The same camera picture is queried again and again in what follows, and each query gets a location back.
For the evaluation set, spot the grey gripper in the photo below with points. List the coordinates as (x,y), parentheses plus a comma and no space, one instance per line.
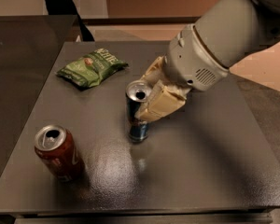
(191,61)

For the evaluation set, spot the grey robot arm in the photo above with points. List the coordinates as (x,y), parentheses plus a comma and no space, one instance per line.
(233,29)

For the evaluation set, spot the red coke can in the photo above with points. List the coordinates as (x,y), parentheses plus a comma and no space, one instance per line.
(55,146)

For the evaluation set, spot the green chip bag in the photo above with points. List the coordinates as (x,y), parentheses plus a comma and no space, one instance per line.
(92,69)

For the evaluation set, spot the person in dark clothes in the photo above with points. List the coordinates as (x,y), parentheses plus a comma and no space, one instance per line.
(68,7)

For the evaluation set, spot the dark side table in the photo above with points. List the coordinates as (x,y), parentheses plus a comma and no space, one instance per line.
(29,47)

